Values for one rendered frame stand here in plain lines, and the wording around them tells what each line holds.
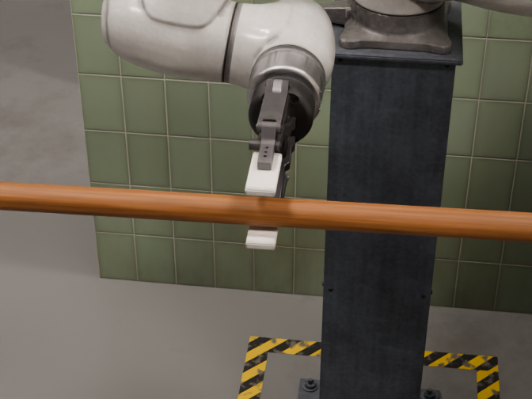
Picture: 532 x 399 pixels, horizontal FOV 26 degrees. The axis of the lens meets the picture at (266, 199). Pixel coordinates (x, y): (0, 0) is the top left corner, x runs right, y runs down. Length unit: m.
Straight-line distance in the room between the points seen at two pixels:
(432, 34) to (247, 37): 0.56
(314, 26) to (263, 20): 0.06
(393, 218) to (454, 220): 0.06
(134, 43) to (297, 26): 0.20
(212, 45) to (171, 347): 1.47
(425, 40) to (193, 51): 0.58
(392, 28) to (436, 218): 0.75
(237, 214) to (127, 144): 1.57
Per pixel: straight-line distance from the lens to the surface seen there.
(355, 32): 1.90
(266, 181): 1.15
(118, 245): 2.92
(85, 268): 3.03
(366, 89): 1.91
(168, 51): 1.41
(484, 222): 1.17
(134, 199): 1.19
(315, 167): 2.68
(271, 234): 1.19
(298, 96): 1.31
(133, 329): 2.84
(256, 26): 1.41
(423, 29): 1.90
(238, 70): 1.41
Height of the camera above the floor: 1.89
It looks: 36 degrees down
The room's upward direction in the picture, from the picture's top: straight up
